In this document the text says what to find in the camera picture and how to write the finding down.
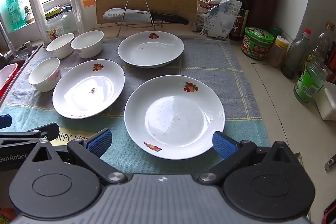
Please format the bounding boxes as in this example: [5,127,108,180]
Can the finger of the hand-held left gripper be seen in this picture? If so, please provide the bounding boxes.
[0,114,12,130]
[0,123,60,147]

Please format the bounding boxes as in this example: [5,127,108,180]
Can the grey and teal plaid towel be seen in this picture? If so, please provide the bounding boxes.
[0,38,271,177]

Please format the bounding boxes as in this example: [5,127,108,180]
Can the white plastic box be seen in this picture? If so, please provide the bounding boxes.
[314,88,336,121]

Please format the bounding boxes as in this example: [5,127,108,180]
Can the dark red knife block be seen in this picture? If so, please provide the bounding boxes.
[247,0,281,30]

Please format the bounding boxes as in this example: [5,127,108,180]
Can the steel kitchen knife black handle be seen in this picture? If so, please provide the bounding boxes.
[102,7,189,26]

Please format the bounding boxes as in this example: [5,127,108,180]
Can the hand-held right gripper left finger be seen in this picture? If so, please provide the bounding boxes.
[31,129,128,186]

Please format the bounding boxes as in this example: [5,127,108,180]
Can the green-capped bottle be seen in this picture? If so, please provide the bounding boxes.
[270,26,283,38]

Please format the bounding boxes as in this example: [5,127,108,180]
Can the glass bottle with dark liquid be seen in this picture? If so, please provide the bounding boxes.
[281,28,311,79]

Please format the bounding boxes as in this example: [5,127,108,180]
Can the metal faucet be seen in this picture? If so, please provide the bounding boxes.
[0,14,16,62]

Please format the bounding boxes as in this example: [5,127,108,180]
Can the glass jar with yellow-green lid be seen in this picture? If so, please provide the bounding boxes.
[45,6,72,42]

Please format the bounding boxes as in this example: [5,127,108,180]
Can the white bag with blue print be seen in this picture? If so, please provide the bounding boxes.
[199,0,242,39]

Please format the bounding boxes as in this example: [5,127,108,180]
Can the clear glass bottle yellow label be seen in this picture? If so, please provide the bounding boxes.
[304,21,336,75]

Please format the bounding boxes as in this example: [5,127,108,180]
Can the white plastic container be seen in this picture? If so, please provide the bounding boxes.
[0,64,17,90]

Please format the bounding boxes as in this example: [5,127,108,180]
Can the red basin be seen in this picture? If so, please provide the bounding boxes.
[0,63,21,98]

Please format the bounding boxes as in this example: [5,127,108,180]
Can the metal tool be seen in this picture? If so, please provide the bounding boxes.
[325,153,336,170]

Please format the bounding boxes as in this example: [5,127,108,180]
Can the red and white packet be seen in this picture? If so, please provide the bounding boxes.
[193,4,210,30]

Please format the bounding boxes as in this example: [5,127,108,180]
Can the green label jar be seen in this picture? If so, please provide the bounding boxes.
[294,59,330,104]

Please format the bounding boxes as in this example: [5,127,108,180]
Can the white bowl with pink flowers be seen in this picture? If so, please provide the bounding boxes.
[46,33,76,59]
[28,57,62,92]
[70,30,105,59]

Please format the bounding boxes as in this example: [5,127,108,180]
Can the green soap pump bottle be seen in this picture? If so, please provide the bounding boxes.
[5,0,27,32]

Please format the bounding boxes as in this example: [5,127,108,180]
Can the jar with green lid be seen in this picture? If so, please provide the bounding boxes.
[241,27,274,60]

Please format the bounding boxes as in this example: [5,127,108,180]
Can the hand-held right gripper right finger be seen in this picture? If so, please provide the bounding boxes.
[197,131,298,186]

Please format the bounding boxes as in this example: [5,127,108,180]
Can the steel sink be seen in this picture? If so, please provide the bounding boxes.
[0,43,44,98]

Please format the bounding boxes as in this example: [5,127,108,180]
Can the white plate with fruit print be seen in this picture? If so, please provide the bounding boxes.
[124,75,226,160]
[52,59,126,119]
[118,31,184,68]

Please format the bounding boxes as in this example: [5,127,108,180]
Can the spice jar with yellow cap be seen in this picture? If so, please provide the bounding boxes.
[266,35,289,67]

